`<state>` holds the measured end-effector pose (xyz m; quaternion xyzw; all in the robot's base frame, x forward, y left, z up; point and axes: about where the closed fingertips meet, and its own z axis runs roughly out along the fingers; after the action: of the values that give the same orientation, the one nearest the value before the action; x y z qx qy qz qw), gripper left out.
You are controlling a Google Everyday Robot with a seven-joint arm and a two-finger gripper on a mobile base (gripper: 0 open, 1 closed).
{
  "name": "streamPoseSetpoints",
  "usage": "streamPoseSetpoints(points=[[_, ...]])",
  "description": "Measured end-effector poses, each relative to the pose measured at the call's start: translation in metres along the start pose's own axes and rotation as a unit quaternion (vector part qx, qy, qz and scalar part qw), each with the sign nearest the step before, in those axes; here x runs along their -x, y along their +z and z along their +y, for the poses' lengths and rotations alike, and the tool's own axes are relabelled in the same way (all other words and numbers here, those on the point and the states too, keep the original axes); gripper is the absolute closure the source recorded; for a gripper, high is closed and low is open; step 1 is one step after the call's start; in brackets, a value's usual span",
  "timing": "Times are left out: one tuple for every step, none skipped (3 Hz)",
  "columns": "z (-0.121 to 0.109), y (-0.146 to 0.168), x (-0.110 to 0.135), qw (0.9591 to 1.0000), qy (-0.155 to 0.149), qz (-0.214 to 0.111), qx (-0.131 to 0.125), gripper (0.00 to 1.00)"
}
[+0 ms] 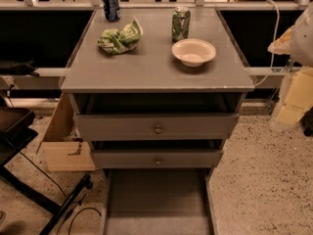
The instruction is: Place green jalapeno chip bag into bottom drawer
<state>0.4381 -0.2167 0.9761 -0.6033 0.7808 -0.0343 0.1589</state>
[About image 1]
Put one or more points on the green soda can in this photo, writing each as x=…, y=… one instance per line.
x=180, y=23

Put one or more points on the green jalapeno chip bag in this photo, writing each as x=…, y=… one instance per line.
x=115, y=42

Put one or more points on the blue soda can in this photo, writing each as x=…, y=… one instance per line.
x=111, y=9

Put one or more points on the grey middle drawer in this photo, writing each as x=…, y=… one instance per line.
x=157, y=158

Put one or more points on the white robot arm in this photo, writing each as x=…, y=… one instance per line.
x=297, y=41

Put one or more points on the black office chair base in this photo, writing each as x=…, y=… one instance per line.
x=22, y=216

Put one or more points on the white paper bowl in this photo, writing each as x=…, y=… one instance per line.
x=193, y=52

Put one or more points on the metal railing frame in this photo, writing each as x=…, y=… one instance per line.
x=61, y=40

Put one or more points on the grey open bottom drawer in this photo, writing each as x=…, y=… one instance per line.
x=164, y=201

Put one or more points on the brown cardboard box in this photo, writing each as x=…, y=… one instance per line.
x=63, y=148

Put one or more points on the grey top drawer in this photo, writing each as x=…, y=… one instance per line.
x=155, y=127

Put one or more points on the grey drawer cabinet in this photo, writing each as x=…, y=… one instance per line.
x=144, y=108

